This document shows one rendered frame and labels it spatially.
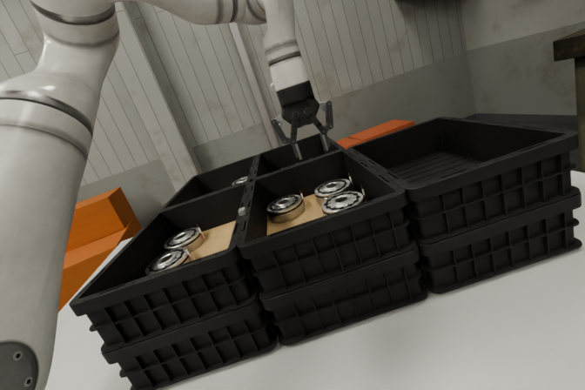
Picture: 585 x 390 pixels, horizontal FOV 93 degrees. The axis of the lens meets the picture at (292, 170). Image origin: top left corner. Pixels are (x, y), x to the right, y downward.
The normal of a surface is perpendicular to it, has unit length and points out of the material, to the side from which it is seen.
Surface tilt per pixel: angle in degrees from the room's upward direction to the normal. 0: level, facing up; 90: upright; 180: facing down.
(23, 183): 76
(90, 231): 90
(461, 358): 0
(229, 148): 90
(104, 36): 142
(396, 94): 90
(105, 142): 90
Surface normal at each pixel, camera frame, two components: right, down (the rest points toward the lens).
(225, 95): 0.18, 0.22
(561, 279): -0.31, -0.91
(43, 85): 0.51, -0.70
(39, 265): 0.96, -0.28
